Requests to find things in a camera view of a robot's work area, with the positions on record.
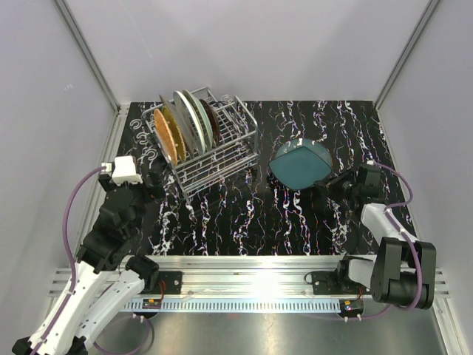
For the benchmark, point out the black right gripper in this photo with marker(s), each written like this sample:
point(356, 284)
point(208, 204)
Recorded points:
point(329, 184)

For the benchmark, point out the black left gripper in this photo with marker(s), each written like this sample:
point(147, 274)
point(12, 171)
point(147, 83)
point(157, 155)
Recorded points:
point(157, 190)

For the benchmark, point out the teal square plate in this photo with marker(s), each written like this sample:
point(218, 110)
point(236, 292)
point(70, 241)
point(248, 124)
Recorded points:
point(294, 176)

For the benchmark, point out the dark bottom plate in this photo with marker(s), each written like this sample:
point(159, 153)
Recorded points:
point(307, 152)

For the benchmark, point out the grey reindeer plate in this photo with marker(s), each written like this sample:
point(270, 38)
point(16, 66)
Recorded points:
point(182, 124)

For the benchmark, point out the orange woven plate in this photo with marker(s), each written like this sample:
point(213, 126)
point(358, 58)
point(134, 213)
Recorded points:
point(165, 136)

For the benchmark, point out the white bottom plate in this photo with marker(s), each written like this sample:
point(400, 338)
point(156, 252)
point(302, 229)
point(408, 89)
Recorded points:
point(190, 115)

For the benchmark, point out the yellow green woven plate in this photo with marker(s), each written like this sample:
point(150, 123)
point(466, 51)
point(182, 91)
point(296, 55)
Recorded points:
point(176, 133)

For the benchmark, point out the red floral plate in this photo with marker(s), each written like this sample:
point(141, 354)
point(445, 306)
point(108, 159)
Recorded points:
point(213, 118)

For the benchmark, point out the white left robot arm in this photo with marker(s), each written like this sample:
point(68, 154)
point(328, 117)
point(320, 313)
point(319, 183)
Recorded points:
point(82, 312)

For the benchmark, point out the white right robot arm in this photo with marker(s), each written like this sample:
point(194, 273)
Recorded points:
point(402, 273)

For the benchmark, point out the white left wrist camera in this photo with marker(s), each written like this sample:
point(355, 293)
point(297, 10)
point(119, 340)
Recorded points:
point(123, 170)

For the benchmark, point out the silver wire dish rack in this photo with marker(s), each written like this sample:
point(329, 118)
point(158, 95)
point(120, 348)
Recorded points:
point(235, 152)

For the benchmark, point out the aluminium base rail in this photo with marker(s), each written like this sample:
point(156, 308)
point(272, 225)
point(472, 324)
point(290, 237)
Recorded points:
point(240, 284)

